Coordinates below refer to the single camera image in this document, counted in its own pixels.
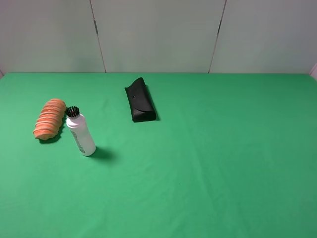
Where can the orange spiral bread loaf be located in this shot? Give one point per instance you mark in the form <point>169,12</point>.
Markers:
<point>50,119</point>

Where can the black glasses case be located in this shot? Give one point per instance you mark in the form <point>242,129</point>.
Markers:
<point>140,102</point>

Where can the white bottle with brush cap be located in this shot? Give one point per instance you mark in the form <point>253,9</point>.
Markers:
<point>77,124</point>

